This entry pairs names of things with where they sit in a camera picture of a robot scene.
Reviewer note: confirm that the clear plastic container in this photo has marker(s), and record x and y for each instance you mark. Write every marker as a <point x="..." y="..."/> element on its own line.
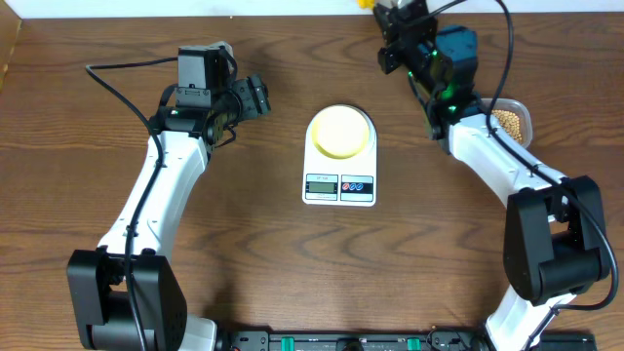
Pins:
<point x="518" y="108"/>

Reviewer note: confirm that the yellow bowl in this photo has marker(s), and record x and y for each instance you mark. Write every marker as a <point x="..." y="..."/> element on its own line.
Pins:
<point x="340" y="131"/>

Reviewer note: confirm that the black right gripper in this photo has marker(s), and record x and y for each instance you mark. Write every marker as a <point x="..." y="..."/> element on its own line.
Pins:
<point x="387" y="56"/>

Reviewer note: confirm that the white kitchen scale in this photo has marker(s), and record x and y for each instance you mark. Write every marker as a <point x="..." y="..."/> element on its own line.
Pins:
<point x="347" y="182"/>

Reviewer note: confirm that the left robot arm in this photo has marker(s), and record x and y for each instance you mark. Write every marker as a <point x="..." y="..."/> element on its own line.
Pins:
<point x="124" y="293"/>

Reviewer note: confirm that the cardboard side panel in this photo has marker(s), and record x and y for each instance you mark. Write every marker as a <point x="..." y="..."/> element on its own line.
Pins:
<point x="10" y="25"/>

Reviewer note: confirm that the yellow measuring scoop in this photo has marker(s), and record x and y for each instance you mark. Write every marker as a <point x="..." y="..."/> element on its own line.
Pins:
<point x="366" y="4"/>

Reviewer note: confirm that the pile of soybeans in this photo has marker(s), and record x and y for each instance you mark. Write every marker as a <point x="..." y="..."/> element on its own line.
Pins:
<point x="510" y="122"/>

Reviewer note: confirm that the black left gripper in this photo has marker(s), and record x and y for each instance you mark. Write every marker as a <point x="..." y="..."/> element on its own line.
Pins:
<point x="253" y="100"/>

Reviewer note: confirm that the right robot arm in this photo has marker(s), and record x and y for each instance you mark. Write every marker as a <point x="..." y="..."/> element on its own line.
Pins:
<point x="555" y="244"/>

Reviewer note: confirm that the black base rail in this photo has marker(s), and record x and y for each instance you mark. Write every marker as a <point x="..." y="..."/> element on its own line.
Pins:
<point x="443" y="339"/>

